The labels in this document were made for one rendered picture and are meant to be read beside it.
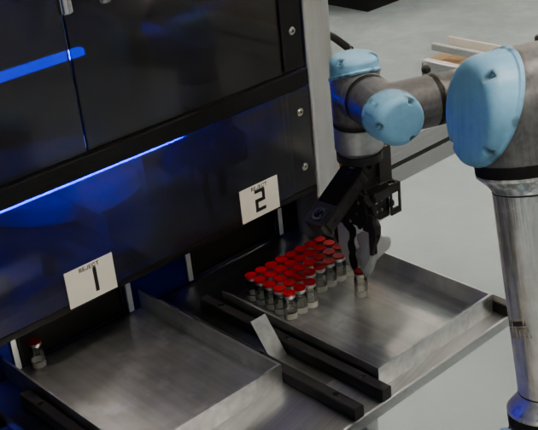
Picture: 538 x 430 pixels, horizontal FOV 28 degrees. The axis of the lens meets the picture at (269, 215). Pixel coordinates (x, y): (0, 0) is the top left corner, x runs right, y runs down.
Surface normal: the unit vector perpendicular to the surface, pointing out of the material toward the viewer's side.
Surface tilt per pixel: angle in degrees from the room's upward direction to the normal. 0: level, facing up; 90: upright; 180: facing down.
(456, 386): 0
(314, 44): 90
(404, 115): 90
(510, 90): 50
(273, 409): 0
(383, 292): 0
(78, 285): 90
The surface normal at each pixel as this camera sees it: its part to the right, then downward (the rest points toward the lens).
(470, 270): -0.09, -0.89
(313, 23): 0.68, 0.27
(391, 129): 0.34, 0.38
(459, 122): -0.95, 0.10
